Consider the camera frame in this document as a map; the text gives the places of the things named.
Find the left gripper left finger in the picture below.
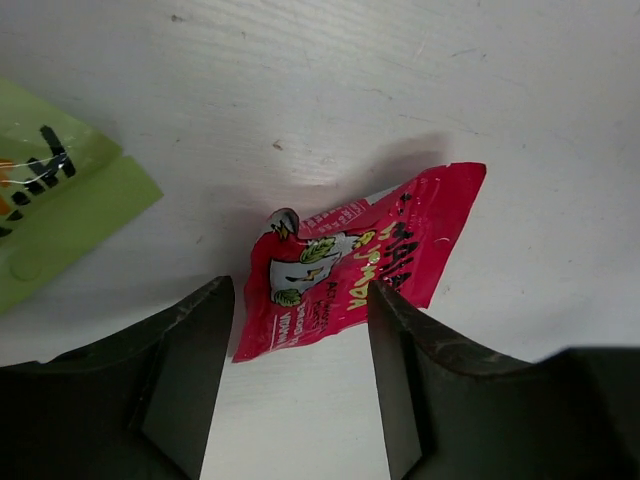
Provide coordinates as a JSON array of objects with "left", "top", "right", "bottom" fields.
[{"left": 1, "top": 276, "right": 235, "bottom": 479}]

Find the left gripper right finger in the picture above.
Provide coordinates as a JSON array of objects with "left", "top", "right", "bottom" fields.
[{"left": 368, "top": 281, "right": 639, "bottom": 479}]

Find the pink snack packet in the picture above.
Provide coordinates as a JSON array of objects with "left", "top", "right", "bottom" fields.
[{"left": 233, "top": 162, "right": 486, "bottom": 363}]

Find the green triangular snack packet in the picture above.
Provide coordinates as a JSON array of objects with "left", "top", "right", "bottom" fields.
[{"left": 1, "top": 80, "right": 162, "bottom": 311}]

